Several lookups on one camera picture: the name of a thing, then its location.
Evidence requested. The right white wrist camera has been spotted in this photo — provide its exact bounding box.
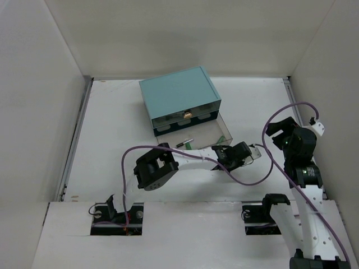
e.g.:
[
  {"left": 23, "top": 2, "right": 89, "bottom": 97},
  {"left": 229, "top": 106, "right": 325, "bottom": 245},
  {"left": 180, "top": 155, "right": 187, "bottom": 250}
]
[{"left": 307, "top": 117, "right": 325, "bottom": 137}]

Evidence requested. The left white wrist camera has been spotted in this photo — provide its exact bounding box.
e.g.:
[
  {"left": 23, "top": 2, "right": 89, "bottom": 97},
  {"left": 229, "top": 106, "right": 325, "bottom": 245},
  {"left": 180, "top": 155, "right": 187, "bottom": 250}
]
[{"left": 246, "top": 144, "right": 261, "bottom": 163}]

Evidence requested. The teal drawer box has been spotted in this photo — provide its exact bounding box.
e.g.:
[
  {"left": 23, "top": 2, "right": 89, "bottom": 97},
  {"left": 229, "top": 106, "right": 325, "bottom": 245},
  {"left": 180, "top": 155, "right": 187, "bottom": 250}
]
[{"left": 139, "top": 66, "right": 222, "bottom": 137}]

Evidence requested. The green lipstick tube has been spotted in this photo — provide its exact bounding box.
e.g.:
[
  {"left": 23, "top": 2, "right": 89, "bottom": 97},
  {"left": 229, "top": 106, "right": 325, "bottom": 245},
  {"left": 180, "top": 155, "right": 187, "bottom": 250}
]
[{"left": 217, "top": 136, "right": 225, "bottom": 143}]

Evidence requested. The black clear mascara tube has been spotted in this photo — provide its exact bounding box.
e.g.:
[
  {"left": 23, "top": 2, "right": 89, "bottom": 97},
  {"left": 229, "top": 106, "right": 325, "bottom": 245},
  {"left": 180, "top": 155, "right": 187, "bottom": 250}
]
[{"left": 176, "top": 138, "right": 194, "bottom": 148}]

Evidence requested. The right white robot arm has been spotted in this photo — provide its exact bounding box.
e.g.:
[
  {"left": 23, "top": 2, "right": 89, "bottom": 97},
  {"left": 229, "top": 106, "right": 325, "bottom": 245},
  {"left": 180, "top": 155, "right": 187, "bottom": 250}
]
[{"left": 260, "top": 117, "right": 351, "bottom": 268}]

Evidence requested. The clear drawer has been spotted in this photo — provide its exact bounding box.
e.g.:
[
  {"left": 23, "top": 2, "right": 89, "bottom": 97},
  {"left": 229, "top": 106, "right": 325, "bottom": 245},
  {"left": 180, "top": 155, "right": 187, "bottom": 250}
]
[
  {"left": 151, "top": 101, "right": 221, "bottom": 128},
  {"left": 157, "top": 114, "right": 233, "bottom": 150}
]

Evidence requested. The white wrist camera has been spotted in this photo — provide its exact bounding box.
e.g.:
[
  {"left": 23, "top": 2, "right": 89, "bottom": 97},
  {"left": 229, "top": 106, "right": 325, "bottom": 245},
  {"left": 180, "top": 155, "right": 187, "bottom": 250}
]
[
  {"left": 246, "top": 144, "right": 261, "bottom": 163},
  {"left": 307, "top": 117, "right": 325, "bottom": 137}
]

